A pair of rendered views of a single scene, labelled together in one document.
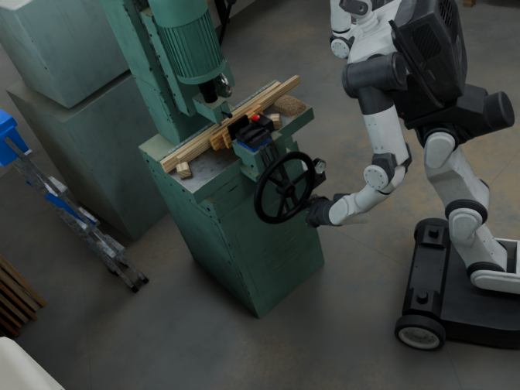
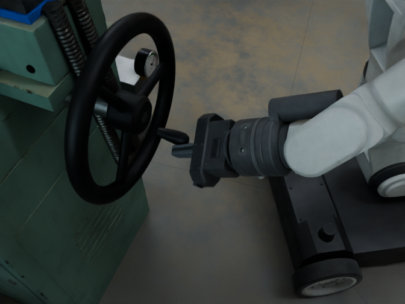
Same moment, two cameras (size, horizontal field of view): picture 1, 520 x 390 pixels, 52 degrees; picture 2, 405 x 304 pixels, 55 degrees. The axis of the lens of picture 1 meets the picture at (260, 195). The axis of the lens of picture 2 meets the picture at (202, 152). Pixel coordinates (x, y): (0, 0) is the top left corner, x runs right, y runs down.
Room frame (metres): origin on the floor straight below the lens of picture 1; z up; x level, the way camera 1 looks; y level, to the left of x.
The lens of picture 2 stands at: (1.04, 0.07, 1.24)
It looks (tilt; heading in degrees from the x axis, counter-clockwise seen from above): 53 degrees down; 320
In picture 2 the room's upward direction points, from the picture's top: straight up
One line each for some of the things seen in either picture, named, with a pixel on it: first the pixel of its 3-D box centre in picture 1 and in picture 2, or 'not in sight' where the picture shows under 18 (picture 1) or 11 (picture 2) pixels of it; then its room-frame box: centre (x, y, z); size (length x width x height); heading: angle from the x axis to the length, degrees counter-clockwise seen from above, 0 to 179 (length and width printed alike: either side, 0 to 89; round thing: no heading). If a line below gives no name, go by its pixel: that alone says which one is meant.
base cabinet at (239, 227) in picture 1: (239, 215); (4, 179); (1.82, 0.12, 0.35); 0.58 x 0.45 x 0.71; 28
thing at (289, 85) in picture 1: (241, 118); not in sight; (1.76, -0.02, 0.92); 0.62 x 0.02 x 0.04; 118
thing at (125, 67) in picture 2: (309, 172); (123, 80); (1.71, -0.23, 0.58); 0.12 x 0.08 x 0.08; 28
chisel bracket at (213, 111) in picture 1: (212, 107); not in sight; (1.73, 0.07, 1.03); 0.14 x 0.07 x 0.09; 28
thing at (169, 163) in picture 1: (224, 125); not in sight; (1.74, 0.05, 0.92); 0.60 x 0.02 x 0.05; 118
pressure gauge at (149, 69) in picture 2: (317, 166); (144, 65); (1.65, -0.26, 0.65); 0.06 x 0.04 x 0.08; 118
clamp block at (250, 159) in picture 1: (258, 147); (35, 19); (1.56, -0.05, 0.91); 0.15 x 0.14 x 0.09; 118
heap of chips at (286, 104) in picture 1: (289, 103); not in sight; (1.76, -0.22, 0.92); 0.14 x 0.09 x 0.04; 28
